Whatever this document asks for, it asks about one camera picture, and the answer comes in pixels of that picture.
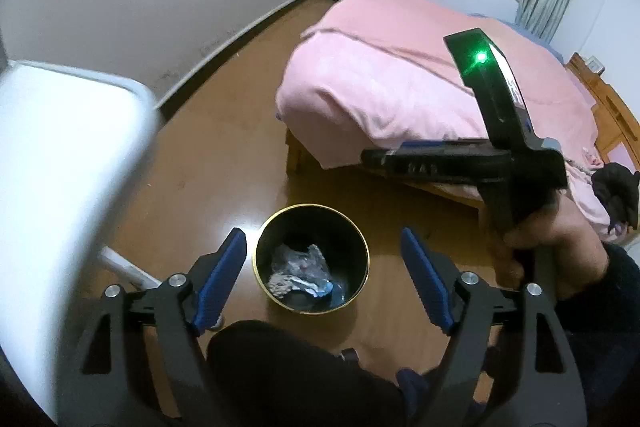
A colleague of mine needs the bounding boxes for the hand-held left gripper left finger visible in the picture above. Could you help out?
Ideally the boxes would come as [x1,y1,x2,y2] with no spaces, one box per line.
[57,227,248,427]

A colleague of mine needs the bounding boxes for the black bin with gold rim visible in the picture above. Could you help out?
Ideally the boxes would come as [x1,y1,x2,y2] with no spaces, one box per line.
[255,204,371,315]

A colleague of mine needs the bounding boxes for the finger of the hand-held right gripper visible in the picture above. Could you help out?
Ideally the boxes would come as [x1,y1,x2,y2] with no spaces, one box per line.
[361,138,488,168]

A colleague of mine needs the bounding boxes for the white table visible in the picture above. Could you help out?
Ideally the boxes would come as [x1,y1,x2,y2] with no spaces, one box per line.
[0,59,166,423]

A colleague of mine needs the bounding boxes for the person's right forearm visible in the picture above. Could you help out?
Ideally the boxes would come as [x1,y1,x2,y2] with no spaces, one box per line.
[555,242,640,413]

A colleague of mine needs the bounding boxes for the crumpled blue white wrapper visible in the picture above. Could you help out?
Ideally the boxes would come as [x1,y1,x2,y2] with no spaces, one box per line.
[295,277,335,301]

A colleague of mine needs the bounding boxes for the dark blue cloth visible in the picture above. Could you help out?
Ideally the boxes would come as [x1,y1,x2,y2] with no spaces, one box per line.
[396,367,441,413]

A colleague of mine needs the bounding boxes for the person's right hand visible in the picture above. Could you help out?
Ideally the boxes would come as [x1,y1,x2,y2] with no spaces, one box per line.
[492,194,611,303]

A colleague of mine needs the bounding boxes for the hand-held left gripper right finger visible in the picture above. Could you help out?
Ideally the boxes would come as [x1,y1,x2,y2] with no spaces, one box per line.
[400,227,588,427]

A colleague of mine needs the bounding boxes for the crumpled silver wrapper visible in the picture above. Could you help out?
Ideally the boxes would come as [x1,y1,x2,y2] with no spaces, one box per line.
[269,243,331,298]

